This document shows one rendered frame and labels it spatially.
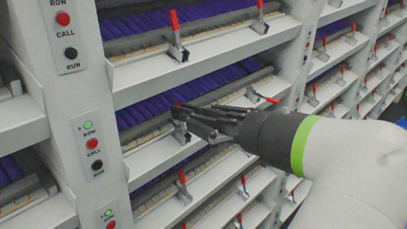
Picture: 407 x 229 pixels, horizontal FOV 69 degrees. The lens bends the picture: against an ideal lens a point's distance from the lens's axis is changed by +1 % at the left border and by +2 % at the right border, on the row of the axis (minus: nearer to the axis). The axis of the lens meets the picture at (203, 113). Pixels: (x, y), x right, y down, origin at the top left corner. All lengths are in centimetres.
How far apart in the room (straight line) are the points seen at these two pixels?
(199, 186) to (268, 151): 41
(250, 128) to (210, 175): 40
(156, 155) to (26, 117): 27
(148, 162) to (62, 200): 16
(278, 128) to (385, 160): 14
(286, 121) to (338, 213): 15
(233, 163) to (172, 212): 24
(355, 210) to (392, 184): 5
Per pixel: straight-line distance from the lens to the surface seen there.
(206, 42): 65
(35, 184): 57
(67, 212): 56
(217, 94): 76
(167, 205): 77
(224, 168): 87
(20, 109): 46
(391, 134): 39
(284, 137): 42
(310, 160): 41
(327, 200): 36
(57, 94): 44
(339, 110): 167
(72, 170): 50
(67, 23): 42
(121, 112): 67
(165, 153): 63
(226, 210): 101
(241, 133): 47
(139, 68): 53
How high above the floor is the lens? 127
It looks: 30 degrees down
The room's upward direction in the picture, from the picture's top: straight up
